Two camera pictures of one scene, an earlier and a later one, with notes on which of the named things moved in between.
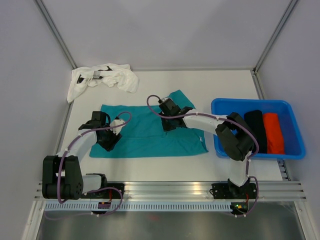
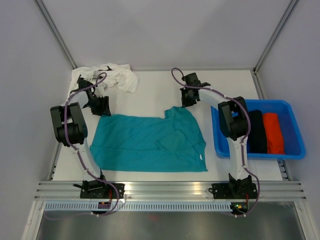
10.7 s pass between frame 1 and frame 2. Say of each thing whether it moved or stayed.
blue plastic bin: stayed
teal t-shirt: moved
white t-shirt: stayed
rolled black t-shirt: stayed
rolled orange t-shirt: stayed
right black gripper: moved
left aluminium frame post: stayed
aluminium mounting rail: stayed
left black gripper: moved
